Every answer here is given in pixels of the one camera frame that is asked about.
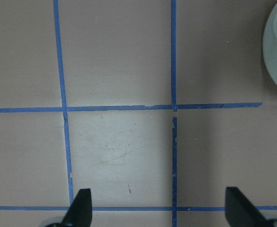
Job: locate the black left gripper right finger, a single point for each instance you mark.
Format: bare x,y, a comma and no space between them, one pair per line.
240,212

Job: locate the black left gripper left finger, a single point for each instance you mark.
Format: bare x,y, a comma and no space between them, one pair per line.
79,213

